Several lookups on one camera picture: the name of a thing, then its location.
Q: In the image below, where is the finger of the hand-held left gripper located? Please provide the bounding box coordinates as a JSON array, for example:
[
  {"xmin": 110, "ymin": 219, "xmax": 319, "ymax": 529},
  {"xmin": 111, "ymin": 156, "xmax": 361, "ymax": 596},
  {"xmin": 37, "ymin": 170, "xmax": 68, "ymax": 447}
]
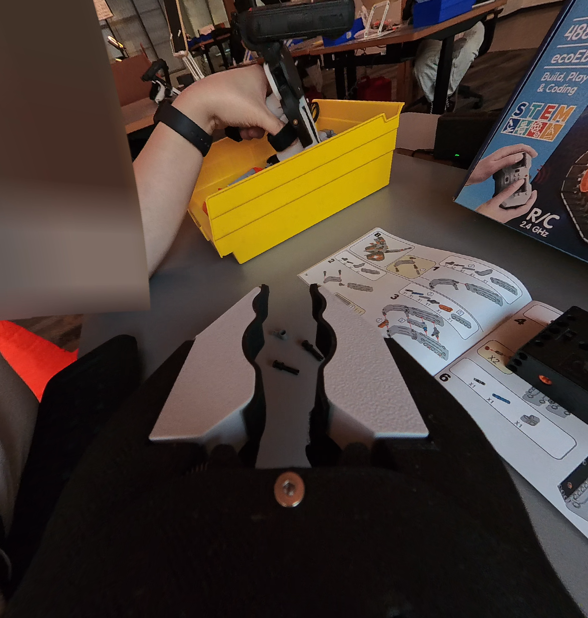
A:
[{"xmin": 297, "ymin": 96, "xmax": 323, "ymax": 146}]

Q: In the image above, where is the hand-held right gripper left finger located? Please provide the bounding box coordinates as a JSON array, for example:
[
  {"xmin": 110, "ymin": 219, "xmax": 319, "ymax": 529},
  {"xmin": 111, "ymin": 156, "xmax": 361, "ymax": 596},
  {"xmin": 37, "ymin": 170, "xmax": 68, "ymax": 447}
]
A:
[{"xmin": 149, "ymin": 284, "xmax": 270, "ymax": 466}]

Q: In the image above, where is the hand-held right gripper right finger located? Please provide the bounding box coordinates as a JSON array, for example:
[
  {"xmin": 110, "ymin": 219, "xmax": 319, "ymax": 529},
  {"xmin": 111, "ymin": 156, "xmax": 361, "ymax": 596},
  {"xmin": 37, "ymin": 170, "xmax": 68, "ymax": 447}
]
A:
[{"xmin": 306, "ymin": 284, "xmax": 429, "ymax": 466}]

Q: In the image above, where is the yellow plastic bin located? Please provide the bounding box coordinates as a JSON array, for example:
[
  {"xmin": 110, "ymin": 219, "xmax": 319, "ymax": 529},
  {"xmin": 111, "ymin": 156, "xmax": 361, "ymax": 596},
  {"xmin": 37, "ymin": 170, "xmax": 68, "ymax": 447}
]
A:
[{"xmin": 188, "ymin": 99, "xmax": 405, "ymax": 265}]

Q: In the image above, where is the pile of building bricks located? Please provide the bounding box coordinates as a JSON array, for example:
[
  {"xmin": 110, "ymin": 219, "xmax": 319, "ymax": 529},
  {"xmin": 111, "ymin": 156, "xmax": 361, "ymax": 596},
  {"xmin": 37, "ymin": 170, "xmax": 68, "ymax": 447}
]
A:
[{"xmin": 200, "ymin": 126, "xmax": 338, "ymax": 213}]

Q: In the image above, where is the black battery box brick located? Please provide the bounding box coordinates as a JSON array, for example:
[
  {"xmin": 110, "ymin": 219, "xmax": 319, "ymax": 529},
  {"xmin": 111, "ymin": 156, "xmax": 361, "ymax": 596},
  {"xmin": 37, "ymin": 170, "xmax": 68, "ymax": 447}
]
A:
[{"xmin": 507, "ymin": 305, "xmax": 588, "ymax": 421}]

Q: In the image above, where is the person's left forearm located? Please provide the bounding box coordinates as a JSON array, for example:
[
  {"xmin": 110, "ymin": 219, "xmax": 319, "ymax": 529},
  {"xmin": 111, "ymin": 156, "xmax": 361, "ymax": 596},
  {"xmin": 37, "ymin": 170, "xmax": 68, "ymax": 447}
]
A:
[{"xmin": 130, "ymin": 129, "xmax": 207, "ymax": 279}]

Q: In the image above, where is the grey desk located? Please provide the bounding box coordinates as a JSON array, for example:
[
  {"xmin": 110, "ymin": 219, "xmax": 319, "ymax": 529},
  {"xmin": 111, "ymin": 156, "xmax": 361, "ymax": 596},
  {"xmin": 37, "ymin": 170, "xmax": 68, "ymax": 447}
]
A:
[{"xmin": 79, "ymin": 112, "xmax": 588, "ymax": 618}]

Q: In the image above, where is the person's left hand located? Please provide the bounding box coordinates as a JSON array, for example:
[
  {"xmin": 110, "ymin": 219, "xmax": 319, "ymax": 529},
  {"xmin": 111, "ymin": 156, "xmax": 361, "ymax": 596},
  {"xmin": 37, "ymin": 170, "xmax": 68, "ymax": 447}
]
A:
[{"xmin": 171, "ymin": 64, "xmax": 283, "ymax": 142}]

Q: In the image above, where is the red crate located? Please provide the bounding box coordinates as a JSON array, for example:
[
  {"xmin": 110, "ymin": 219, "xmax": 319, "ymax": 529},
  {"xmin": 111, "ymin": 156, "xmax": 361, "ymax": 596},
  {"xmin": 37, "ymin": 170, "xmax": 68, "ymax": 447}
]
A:
[{"xmin": 357, "ymin": 75, "xmax": 394, "ymax": 102}]

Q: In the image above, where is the long wooden workbench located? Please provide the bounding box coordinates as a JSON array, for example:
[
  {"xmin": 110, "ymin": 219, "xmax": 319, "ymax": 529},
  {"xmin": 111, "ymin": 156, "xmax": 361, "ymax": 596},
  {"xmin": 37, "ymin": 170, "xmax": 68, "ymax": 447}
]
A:
[{"xmin": 294, "ymin": 0, "xmax": 507, "ymax": 114}]

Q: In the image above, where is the white instruction booklet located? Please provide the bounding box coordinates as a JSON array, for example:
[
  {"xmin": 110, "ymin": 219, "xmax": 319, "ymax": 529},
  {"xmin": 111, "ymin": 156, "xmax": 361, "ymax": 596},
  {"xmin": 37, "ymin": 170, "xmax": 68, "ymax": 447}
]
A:
[{"xmin": 298, "ymin": 227, "xmax": 588, "ymax": 553}]

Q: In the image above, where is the black wristband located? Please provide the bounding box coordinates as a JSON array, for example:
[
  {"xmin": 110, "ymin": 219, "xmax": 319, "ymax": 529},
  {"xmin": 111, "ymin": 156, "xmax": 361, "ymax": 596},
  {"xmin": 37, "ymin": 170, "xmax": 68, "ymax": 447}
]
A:
[{"xmin": 153, "ymin": 101, "xmax": 213, "ymax": 157}]

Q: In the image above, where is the blue storage bin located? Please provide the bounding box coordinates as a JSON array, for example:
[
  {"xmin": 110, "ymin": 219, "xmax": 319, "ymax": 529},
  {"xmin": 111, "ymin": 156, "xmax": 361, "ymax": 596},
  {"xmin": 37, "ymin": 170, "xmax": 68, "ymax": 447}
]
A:
[{"xmin": 412, "ymin": 0, "xmax": 476, "ymax": 27}]

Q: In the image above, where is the black electronic box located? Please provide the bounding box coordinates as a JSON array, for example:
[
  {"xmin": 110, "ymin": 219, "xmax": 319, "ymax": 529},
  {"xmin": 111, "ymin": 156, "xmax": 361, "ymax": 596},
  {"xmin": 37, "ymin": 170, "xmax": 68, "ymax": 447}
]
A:
[{"xmin": 434, "ymin": 111, "xmax": 500, "ymax": 170}]

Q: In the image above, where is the brown cardboard box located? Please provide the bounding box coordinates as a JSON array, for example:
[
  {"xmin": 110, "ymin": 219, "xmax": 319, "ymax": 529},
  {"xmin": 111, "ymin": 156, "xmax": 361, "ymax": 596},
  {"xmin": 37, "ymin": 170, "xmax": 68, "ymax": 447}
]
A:
[{"xmin": 111, "ymin": 53, "xmax": 159, "ymax": 107}]

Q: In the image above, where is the red orange panel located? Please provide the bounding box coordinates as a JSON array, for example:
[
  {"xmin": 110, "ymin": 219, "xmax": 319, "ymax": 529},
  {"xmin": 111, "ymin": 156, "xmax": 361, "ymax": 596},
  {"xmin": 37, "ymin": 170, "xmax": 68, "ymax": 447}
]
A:
[{"xmin": 0, "ymin": 319, "xmax": 80, "ymax": 401}]

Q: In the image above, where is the person's light clothing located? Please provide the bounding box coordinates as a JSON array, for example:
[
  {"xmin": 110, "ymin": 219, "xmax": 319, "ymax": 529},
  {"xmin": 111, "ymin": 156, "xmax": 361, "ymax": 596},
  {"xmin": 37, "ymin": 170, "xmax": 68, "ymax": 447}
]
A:
[{"xmin": 0, "ymin": 333, "xmax": 41, "ymax": 561}]

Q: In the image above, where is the blue robot kit box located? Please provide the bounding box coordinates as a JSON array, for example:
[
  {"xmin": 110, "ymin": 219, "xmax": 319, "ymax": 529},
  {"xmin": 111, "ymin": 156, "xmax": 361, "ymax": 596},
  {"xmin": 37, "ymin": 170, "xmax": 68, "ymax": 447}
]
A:
[{"xmin": 453, "ymin": 0, "xmax": 588, "ymax": 271}]

